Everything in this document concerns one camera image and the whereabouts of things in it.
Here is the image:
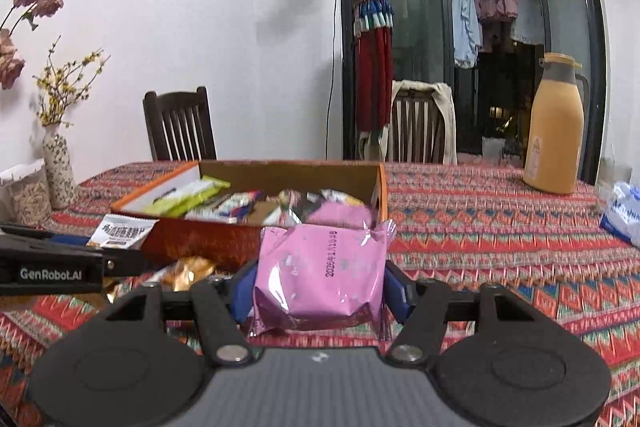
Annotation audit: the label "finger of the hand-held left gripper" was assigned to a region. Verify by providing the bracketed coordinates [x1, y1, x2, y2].
[100, 252, 151, 280]
[0, 223, 103, 254]

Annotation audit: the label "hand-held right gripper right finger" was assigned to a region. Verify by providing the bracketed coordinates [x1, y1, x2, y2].
[384, 261, 548, 367]

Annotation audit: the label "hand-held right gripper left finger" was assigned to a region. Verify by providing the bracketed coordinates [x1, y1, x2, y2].
[97, 263, 261, 367]

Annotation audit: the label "white orange snack bag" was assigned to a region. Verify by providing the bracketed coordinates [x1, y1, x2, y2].
[86, 214, 160, 253]

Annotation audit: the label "orange cardboard box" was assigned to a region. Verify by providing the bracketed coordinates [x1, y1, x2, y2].
[110, 159, 390, 273]

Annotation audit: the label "pink snack bag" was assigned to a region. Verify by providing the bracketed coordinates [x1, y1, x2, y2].
[248, 219, 398, 337]

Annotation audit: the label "pile of snack packets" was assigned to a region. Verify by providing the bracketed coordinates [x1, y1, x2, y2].
[142, 176, 377, 228]

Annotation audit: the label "clear container with white lid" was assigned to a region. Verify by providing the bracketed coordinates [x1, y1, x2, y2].
[0, 158, 53, 228]

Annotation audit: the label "gold snack bag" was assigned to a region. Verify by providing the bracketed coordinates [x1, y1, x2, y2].
[147, 256, 218, 293]

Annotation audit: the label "white patterned vase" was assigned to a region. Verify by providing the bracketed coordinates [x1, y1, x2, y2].
[41, 122, 81, 210]

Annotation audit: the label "red patterned tablecloth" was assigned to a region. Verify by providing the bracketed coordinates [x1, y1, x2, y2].
[0, 161, 640, 427]

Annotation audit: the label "dark wooden chair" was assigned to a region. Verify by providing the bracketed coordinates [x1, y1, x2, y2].
[142, 87, 218, 162]

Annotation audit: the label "white cloth bag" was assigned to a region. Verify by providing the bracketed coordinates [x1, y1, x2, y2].
[357, 127, 392, 160]

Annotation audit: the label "yellow flower branches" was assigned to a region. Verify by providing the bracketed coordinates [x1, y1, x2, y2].
[34, 36, 111, 128]

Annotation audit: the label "wooden chair with slats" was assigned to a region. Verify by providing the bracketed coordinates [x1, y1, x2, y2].
[390, 79, 458, 165]

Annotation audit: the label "yellow thermos jug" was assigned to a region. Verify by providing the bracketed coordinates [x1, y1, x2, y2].
[522, 53, 591, 195]

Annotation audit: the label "white blue tissue pack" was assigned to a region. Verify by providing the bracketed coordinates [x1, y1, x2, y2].
[599, 181, 640, 249]

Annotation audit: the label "light blue hanging garment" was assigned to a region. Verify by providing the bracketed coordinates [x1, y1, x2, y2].
[450, 0, 483, 70]

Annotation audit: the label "white hanging garment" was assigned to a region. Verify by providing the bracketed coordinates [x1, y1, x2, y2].
[510, 2, 546, 46]

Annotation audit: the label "dark framed sliding door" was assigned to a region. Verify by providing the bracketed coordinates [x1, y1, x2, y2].
[336, 0, 608, 185]

